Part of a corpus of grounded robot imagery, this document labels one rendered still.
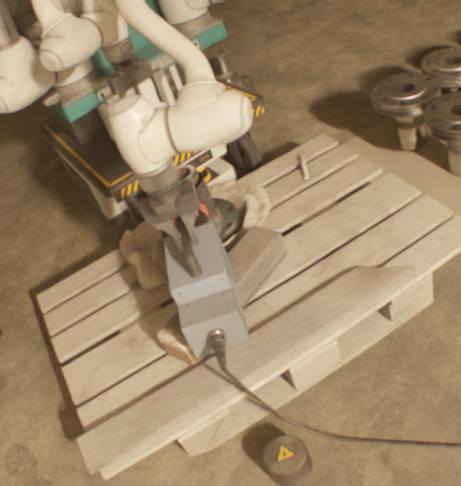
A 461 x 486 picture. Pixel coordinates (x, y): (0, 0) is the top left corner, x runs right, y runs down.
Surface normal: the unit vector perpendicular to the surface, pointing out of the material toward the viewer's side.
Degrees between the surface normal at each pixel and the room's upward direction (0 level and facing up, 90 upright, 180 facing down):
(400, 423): 0
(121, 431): 0
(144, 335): 0
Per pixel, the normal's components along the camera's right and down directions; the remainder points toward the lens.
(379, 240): -0.29, -0.73
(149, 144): 0.03, 0.61
